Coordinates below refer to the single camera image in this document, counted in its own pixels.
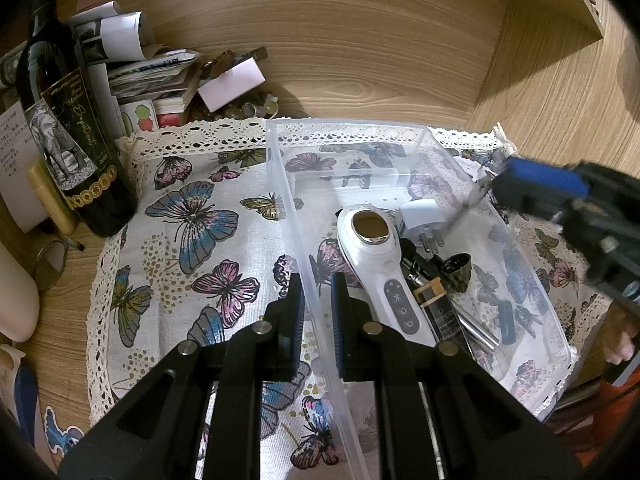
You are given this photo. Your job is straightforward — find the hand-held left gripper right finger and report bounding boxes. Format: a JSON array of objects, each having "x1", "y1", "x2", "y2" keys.
[{"x1": 330, "y1": 272, "x2": 583, "y2": 480}]

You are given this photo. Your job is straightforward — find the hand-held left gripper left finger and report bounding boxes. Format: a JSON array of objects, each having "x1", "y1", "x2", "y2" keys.
[{"x1": 57, "y1": 272, "x2": 307, "y2": 480}]

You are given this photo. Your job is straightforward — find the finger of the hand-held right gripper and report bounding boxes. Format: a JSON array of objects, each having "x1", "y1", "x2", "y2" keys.
[
  {"x1": 492, "y1": 157, "x2": 640, "y2": 222},
  {"x1": 554, "y1": 199, "x2": 640, "y2": 291}
]

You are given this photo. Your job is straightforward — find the black and silver tool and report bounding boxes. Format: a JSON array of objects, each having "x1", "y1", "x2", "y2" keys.
[{"x1": 402, "y1": 237, "x2": 473, "y2": 356}]

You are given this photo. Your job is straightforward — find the clear plastic storage box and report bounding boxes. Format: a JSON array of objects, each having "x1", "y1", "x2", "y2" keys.
[{"x1": 265, "y1": 117, "x2": 572, "y2": 480}]

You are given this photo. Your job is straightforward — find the dark bell-shaped object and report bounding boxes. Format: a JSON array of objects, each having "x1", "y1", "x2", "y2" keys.
[{"x1": 440, "y1": 252, "x2": 473, "y2": 293}]

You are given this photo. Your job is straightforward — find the white plug adapter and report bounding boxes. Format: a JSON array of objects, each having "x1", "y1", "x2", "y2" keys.
[{"x1": 398, "y1": 199, "x2": 446, "y2": 261}]

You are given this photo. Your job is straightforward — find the silver metal cylinder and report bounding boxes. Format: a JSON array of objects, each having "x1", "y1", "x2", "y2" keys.
[{"x1": 452, "y1": 305, "x2": 501, "y2": 351}]

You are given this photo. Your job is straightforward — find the person's right hand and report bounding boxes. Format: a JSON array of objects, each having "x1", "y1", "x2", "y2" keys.
[{"x1": 604, "y1": 305, "x2": 635, "y2": 366}]

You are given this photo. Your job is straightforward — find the white handheld massager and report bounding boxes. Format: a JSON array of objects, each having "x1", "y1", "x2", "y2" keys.
[{"x1": 336, "y1": 203, "x2": 436, "y2": 347}]

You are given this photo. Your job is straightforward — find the orange clothing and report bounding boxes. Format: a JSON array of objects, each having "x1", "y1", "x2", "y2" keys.
[{"x1": 595, "y1": 380, "x2": 640, "y2": 461}]

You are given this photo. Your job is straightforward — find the butterfly print lace cloth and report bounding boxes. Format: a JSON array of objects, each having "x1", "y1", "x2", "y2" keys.
[{"x1": 87, "y1": 119, "x2": 616, "y2": 480}]

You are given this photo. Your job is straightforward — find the pile of small trinkets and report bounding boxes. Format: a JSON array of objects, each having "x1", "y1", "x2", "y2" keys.
[{"x1": 187, "y1": 91, "x2": 281, "y2": 122}]

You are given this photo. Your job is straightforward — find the pink notepad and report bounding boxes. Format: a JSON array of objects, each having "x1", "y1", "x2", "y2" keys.
[{"x1": 196, "y1": 57, "x2": 266, "y2": 112}]

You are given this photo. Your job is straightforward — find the fruit sticker card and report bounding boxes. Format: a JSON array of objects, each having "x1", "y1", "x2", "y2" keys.
[{"x1": 120, "y1": 100, "x2": 156, "y2": 133}]

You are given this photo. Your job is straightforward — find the brown metal clip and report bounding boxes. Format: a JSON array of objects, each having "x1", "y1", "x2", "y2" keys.
[{"x1": 200, "y1": 47, "x2": 268, "y2": 78}]

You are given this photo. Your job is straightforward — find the blue cartoon sticker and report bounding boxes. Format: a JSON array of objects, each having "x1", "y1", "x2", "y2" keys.
[{"x1": 42, "y1": 406, "x2": 85, "y2": 453}]

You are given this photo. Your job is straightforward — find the cream lip balm tube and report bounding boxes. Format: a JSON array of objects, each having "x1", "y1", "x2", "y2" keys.
[{"x1": 26, "y1": 164, "x2": 77, "y2": 235}]

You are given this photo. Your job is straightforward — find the stack of booklets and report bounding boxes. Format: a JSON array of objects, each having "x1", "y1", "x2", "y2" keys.
[{"x1": 107, "y1": 49, "x2": 201, "y2": 111}]

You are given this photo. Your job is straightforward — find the cream rounded object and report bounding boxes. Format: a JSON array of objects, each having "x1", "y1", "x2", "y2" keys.
[{"x1": 0, "y1": 245, "x2": 41, "y2": 343}]

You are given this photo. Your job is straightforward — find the blue flat object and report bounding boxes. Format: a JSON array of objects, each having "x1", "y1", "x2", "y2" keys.
[{"x1": 15, "y1": 365, "x2": 40, "y2": 446}]

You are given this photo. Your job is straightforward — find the white handwritten paper note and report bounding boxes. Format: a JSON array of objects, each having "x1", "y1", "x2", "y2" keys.
[{"x1": 0, "y1": 107, "x2": 51, "y2": 233}]

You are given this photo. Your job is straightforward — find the dark wine bottle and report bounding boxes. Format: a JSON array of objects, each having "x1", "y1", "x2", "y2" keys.
[{"x1": 15, "y1": 0, "x2": 140, "y2": 238}]

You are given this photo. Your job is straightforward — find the rolled white papers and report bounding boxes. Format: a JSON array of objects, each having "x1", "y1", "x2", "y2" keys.
[{"x1": 67, "y1": 1, "x2": 156, "y2": 63}]

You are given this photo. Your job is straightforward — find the round metal ring mirror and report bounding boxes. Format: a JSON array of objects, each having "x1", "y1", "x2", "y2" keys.
[{"x1": 32, "y1": 240, "x2": 68, "y2": 292}]

